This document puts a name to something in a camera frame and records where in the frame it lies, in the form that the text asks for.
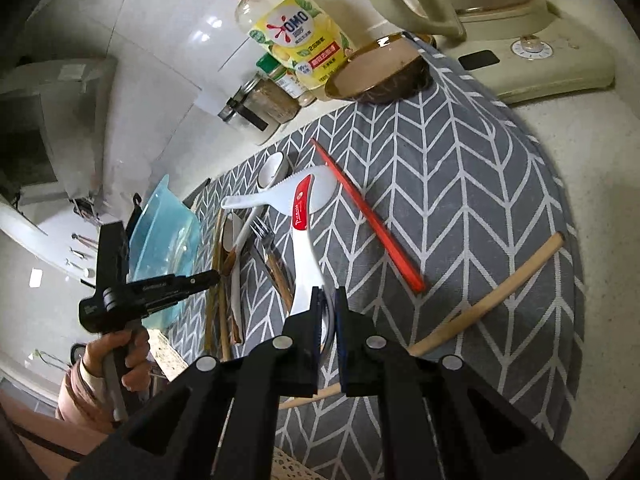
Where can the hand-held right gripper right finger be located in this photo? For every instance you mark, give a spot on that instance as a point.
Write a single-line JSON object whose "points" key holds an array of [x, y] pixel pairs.
{"points": [[350, 350]]}

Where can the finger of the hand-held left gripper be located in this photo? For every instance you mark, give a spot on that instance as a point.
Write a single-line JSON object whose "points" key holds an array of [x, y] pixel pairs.
{"points": [[175, 282], [170, 299]]}

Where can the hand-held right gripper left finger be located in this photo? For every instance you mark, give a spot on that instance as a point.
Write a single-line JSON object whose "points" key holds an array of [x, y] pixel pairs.
{"points": [[300, 350]]}

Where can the pile of wooden chopsticks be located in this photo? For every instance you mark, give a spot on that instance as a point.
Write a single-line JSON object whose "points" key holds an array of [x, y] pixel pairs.
{"points": [[216, 260]]}

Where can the blue plastic bowl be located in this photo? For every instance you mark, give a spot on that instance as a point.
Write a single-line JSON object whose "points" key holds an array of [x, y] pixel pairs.
{"points": [[160, 230]]}

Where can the person's left hand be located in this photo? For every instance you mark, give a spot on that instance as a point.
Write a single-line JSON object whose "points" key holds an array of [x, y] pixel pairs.
{"points": [[137, 360]]}

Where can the red chopstick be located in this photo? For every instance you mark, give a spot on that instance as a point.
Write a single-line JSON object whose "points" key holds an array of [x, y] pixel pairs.
{"points": [[370, 216]]}

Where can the metal range hood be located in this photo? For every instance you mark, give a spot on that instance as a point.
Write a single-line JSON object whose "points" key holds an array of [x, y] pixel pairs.
{"points": [[55, 110]]}

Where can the white plastic rice paddle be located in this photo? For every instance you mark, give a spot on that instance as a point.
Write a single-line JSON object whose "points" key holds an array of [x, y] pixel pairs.
{"points": [[327, 190]]}

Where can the clamp-lid glass salt jar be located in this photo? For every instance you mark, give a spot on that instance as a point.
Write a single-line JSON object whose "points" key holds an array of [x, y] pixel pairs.
{"points": [[260, 135]]}

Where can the grey herringbone cloth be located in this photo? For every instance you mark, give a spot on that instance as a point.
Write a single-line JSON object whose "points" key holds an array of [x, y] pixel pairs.
{"points": [[450, 185]]}

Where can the brown apron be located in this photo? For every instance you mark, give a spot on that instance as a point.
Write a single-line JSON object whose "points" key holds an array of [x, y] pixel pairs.
{"points": [[30, 440]]}

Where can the metal-lid glass spice jar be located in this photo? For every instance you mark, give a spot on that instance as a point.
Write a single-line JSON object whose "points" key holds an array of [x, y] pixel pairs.
{"points": [[272, 102]]}

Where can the single light chopstick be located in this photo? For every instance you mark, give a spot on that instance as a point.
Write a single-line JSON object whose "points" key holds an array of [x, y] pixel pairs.
{"points": [[545, 254]]}

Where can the green-lid spice jar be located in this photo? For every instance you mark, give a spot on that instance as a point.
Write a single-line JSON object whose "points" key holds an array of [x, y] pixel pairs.
{"points": [[285, 80]]}

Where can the yellow dish soap bottle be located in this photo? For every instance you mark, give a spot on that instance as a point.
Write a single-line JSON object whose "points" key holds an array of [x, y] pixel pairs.
{"points": [[295, 35]]}

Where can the brown ceramic plate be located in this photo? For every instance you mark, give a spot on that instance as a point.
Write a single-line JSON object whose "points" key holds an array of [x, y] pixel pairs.
{"points": [[370, 70]]}

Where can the cream kettle base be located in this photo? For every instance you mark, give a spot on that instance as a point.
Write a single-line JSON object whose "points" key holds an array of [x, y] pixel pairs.
{"points": [[550, 60]]}

